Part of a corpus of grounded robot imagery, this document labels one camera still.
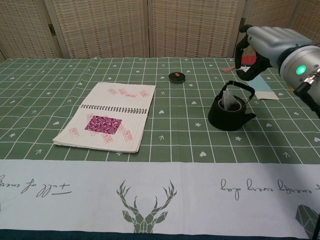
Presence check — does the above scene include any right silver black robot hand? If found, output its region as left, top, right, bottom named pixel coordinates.
left=234, top=24, right=313, bottom=82

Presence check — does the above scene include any red stamp pad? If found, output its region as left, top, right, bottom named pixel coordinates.
left=241, top=55, right=258, bottom=65

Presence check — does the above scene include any woven folding screen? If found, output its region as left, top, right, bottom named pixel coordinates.
left=0, top=0, right=320, bottom=61

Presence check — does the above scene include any white tea bag with string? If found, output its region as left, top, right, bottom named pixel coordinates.
left=222, top=89, right=236, bottom=112

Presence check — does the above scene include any black cast iron teapot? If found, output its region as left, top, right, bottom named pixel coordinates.
left=207, top=80, right=257, bottom=131

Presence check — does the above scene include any purple patterned paper square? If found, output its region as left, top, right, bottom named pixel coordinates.
left=84, top=114, right=123, bottom=135

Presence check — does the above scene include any open spiral notebook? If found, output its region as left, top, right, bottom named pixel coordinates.
left=52, top=82, right=157, bottom=154

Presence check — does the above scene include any blue white bookmark with tassel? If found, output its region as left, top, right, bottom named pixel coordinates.
left=221, top=64, right=280, bottom=100

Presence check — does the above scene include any black teapot lid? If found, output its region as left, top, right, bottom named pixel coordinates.
left=168, top=71, right=186, bottom=84

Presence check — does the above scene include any green grid deer tablecloth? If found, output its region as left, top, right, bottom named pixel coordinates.
left=0, top=56, right=320, bottom=240

